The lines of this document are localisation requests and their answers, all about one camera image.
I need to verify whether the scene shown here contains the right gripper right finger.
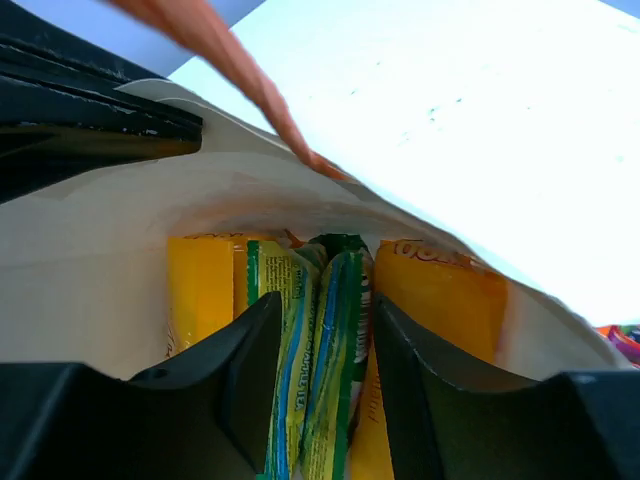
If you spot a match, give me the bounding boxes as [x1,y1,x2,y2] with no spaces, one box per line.
[374,295,639,479]

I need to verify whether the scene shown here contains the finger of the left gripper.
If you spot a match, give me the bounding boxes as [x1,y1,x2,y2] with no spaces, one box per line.
[1,1,203,202]

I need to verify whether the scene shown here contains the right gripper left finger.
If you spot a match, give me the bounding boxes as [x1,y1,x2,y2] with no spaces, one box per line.
[1,293,282,479]

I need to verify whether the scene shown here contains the green yellow candy packet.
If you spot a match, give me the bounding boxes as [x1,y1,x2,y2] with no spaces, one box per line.
[247,234,373,479]

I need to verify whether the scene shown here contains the orange gummy packet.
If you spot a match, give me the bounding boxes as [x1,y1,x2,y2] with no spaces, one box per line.
[164,232,301,359]

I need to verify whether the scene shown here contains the colourful candy packet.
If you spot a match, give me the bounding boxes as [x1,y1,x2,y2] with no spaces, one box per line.
[596,325,640,368]

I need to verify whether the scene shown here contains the white paper bag orange handles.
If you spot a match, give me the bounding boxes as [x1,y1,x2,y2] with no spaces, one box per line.
[1,1,639,379]

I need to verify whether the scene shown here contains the orange cocoaland snack packet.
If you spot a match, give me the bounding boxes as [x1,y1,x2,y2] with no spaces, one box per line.
[350,239,508,479]

